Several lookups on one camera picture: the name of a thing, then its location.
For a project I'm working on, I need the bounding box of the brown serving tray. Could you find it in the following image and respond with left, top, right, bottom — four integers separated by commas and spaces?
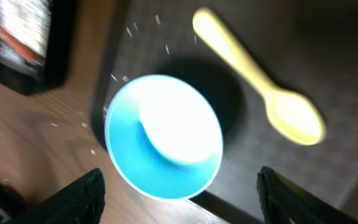
91, 0, 358, 223

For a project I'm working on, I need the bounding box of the black rectangular tray bin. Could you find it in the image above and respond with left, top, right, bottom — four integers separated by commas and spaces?
0, 0, 78, 95

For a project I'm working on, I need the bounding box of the light blue rice bowl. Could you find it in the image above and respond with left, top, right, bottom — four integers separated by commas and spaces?
104, 75, 224, 200

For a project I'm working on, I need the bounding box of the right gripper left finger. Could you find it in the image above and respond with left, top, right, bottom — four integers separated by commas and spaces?
7, 168, 106, 224

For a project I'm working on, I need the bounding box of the orange carrot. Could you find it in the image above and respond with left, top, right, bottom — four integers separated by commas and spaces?
0, 25, 38, 62

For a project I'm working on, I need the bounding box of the yellow plastic spoon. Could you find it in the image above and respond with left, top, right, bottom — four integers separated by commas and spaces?
192, 7, 326, 146

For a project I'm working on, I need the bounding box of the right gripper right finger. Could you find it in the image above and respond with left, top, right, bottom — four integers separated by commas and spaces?
257, 166, 358, 224

